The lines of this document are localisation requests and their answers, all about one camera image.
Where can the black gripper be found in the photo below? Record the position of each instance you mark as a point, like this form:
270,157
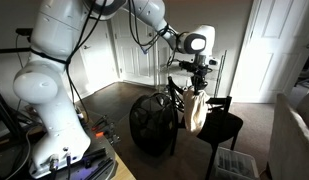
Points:
199,67

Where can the cream white shirt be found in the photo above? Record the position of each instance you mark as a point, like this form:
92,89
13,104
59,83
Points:
195,110

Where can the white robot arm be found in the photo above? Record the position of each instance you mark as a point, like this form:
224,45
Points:
46,81

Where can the black wooden chair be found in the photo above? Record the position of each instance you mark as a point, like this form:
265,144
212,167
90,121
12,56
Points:
219,126

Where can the black mesh laundry basket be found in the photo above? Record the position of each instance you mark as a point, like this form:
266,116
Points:
151,123

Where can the clear plastic storage bin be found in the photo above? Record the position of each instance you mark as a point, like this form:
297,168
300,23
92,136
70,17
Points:
234,165

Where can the white panel door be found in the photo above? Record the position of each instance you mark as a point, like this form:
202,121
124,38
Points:
274,51

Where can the black orange clamp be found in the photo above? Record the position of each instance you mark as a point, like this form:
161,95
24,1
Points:
106,128

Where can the grey sofa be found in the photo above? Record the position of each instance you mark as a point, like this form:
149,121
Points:
288,157

